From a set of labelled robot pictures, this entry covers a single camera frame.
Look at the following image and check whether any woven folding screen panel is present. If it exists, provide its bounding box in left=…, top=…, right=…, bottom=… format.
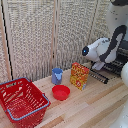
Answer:
left=1, top=0, right=57, bottom=83
left=54, top=0, right=100, bottom=72
left=96, top=0, right=114, bottom=43

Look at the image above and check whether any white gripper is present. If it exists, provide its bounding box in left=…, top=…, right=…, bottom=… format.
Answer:
left=91, top=60, right=107, bottom=72

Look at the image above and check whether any red shopping basket blue rim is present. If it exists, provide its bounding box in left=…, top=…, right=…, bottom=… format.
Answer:
left=0, top=77, right=51, bottom=128

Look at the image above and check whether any blue cup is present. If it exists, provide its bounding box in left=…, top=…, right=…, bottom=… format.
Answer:
left=51, top=67, right=64, bottom=86

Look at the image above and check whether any yellow red cereal box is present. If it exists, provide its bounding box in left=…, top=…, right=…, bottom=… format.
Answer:
left=69, top=62, right=90, bottom=92

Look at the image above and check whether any red plastic bowl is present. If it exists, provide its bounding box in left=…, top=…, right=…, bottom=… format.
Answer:
left=51, top=84, right=71, bottom=102

